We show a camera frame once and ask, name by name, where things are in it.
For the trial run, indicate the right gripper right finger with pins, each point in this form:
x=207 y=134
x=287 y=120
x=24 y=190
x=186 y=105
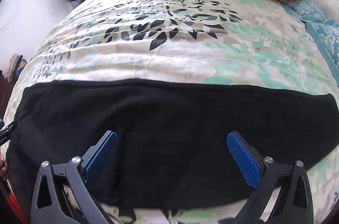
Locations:
x=282 y=192

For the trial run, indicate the small teal damask pillow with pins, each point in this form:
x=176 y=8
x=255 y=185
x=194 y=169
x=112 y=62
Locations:
x=305 y=10

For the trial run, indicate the black pants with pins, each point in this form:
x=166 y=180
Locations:
x=171 y=151

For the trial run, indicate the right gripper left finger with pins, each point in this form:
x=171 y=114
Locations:
x=49 y=203

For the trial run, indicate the floral leaf bedsheet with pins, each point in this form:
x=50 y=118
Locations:
x=226 y=42

